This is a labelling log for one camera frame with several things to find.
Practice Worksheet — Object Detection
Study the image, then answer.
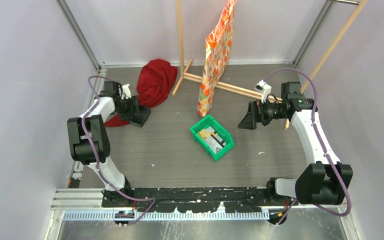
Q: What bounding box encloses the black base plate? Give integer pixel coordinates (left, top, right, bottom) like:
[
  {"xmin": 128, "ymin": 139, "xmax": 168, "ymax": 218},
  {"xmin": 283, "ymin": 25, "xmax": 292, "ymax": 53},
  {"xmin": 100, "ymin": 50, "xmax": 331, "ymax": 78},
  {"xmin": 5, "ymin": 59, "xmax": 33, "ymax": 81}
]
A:
[{"xmin": 101, "ymin": 186, "xmax": 292, "ymax": 213}]

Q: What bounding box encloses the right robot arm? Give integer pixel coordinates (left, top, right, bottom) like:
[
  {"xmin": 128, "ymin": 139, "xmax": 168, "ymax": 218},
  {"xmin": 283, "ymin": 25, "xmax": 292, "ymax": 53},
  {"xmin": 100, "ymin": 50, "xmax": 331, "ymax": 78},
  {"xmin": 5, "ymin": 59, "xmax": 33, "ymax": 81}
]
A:
[{"xmin": 238, "ymin": 80, "xmax": 353, "ymax": 206}]

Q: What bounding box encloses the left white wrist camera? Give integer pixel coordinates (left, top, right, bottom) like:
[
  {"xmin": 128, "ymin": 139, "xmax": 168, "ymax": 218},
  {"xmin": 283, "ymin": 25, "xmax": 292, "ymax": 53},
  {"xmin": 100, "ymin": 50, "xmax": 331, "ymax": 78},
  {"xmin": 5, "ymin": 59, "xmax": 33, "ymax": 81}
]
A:
[{"xmin": 121, "ymin": 84, "xmax": 132, "ymax": 100}]

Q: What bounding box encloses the yellow credit card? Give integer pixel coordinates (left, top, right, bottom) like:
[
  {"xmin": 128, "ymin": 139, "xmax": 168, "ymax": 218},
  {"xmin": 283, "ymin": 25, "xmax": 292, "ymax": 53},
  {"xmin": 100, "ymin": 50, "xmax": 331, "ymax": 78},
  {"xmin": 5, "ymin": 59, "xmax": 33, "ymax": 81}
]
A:
[{"xmin": 198, "ymin": 127, "xmax": 215, "ymax": 140}]

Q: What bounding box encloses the wooden rack frame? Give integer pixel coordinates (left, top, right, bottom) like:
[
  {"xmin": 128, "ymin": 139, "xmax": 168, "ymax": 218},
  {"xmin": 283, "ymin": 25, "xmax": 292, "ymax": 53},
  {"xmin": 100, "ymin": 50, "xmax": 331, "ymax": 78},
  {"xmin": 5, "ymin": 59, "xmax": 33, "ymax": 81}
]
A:
[{"xmin": 172, "ymin": 0, "xmax": 369, "ymax": 131}]

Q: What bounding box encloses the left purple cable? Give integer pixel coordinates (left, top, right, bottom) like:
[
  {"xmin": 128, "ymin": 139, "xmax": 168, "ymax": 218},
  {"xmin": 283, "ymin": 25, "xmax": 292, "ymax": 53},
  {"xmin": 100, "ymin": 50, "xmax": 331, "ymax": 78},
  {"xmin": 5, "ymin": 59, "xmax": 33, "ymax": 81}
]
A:
[{"xmin": 80, "ymin": 75, "xmax": 156, "ymax": 227}]

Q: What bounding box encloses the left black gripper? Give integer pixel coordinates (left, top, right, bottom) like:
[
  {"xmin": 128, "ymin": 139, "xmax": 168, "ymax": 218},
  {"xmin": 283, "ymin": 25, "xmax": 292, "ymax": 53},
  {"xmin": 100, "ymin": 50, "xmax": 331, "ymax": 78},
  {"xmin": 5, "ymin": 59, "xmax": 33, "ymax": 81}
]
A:
[{"xmin": 116, "ymin": 96, "xmax": 144, "ymax": 122}]

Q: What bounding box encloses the purple cable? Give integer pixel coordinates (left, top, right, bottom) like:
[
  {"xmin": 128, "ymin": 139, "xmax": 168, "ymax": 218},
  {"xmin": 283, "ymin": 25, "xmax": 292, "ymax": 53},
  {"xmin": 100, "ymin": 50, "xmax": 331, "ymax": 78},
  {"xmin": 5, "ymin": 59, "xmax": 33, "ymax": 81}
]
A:
[
  {"xmin": 80, "ymin": 75, "xmax": 156, "ymax": 227},
  {"xmin": 264, "ymin": 68, "xmax": 353, "ymax": 227}
]

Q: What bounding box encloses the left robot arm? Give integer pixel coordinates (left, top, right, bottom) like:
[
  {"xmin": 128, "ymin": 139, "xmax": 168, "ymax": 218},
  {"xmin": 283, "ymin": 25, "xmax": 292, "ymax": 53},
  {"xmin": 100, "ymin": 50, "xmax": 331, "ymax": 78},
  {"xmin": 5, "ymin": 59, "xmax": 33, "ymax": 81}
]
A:
[{"xmin": 67, "ymin": 80, "xmax": 151, "ymax": 207}]

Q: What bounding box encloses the green plastic bin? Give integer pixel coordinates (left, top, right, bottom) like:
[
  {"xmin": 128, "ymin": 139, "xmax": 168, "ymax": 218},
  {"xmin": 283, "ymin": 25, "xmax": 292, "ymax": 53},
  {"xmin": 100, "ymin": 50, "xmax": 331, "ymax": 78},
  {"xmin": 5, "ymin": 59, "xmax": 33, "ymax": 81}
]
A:
[{"xmin": 189, "ymin": 115, "xmax": 235, "ymax": 162}]

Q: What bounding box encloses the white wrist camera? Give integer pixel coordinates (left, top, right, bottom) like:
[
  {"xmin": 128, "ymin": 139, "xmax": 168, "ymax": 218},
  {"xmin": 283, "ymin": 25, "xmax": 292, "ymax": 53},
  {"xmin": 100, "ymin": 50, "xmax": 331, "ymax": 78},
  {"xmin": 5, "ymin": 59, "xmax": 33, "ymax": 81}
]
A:
[
  {"xmin": 121, "ymin": 84, "xmax": 132, "ymax": 100},
  {"xmin": 254, "ymin": 79, "xmax": 272, "ymax": 103}
]

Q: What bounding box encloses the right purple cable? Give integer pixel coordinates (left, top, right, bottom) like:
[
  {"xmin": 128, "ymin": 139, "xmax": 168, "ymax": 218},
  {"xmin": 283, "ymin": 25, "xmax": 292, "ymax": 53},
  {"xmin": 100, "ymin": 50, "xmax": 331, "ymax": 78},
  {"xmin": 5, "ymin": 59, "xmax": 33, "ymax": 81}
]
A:
[{"xmin": 264, "ymin": 68, "xmax": 353, "ymax": 227}]

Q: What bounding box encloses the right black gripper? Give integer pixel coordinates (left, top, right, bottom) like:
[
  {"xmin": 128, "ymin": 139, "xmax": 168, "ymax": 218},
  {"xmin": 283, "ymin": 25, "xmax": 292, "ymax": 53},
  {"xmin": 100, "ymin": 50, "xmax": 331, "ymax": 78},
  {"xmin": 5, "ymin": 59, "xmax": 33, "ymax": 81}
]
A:
[{"xmin": 238, "ymin": 96, "xmax": 288, "ymax": 130}]

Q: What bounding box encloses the red cloth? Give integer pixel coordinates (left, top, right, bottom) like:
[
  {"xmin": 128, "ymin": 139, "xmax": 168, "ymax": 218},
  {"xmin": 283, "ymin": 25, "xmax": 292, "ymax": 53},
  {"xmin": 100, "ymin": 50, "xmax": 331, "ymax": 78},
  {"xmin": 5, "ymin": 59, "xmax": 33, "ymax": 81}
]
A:
[{"xmin": 104, "ymin": 59, "xmax": 178, "ymax": 127}]

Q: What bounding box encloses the white silver credit card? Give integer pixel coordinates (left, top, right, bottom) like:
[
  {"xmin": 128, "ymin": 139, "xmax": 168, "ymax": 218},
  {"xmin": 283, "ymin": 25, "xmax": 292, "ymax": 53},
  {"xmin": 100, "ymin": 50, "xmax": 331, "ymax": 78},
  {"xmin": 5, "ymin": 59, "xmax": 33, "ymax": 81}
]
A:
[{"xmin": 204, "ymin": 132, "xmax": 226, "ymax": 154}]

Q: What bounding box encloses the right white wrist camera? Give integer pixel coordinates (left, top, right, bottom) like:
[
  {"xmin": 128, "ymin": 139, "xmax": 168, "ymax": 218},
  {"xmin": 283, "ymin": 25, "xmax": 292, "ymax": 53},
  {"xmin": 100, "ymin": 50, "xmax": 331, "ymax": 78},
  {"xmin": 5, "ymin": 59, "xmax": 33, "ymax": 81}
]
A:
[{"xmin": 254, "ymin": 79, "xmax": 272, "ymax": 103}]

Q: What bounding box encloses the floral orange gift bag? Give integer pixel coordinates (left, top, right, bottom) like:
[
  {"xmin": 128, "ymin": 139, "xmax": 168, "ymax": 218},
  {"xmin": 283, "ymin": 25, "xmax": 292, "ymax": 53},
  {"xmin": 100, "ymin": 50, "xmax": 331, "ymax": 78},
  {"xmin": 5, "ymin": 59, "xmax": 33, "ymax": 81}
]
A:
[{"xmin": 197, "ymin": 0, "xmax": 237, "ymax": 117}]

